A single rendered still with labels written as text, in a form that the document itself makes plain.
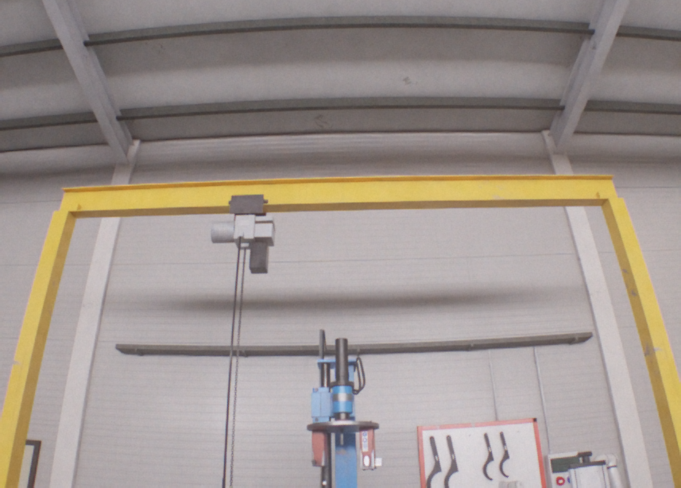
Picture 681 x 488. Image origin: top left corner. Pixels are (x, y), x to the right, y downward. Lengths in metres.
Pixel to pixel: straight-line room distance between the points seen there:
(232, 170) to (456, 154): 3.51
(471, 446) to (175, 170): 5.81
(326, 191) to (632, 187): 5.67
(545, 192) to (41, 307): 4.55
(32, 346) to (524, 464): 5.30
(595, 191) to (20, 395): 5.29
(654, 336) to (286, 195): 3.33
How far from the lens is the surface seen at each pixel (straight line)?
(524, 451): 6.30
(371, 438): 3.90
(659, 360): 4.37
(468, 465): 6.10
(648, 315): 4.46
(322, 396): 4.31
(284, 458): 6.01
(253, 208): 4.19
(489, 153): 7.98
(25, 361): 4.41
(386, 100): 7.42
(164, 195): 4.62
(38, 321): 4.47
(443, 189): 4.42
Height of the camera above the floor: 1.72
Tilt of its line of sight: 29 degrees up
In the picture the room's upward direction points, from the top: 1 degrees counter-clockwise
